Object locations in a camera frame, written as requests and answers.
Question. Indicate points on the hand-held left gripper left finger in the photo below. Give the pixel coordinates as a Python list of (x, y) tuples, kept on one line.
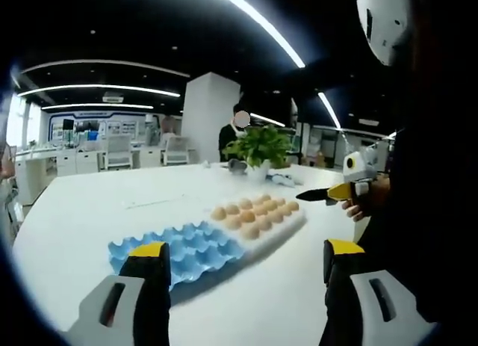
[(125, 316)]

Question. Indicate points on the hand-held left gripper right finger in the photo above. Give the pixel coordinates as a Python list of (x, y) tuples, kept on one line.
[(343, 308)]

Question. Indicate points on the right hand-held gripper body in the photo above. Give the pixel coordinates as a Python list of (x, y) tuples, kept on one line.
[(360, 172)]

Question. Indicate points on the white egg tray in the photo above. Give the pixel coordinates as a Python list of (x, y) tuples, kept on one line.
[(276, 232)]

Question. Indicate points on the group of brown eggs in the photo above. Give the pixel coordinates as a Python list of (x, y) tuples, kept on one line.
[(248, 215)]

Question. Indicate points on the blue egg tray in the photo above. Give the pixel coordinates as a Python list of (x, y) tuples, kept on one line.
[(198, 249)]

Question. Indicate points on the person's right hand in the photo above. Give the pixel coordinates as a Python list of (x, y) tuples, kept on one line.
[(377, 196)]

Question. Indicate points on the person's dark clothing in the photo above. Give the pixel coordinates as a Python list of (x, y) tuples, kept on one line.
[(440, 174)]

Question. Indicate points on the green potted plant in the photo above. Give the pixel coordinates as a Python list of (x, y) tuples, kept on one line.
[(261, 144)]

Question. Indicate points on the dark grey object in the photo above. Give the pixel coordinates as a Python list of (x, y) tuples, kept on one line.
[(237, 166)]

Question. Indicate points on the white table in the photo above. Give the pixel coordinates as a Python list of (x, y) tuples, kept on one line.
[(86, 219)]

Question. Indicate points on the white square pillar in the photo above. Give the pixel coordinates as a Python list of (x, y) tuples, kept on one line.
[(207, 118)]

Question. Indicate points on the white worn device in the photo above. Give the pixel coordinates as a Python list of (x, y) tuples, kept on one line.
[(384, 21)]

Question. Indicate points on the white mesh office chair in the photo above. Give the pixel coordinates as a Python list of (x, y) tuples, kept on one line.
[(118, 151), (175, 151)]

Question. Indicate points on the white office desks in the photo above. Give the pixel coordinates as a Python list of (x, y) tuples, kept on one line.
[(56, 166)]

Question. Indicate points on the long ceiling light strip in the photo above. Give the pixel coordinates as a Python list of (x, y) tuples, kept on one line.
[(261, 21)]

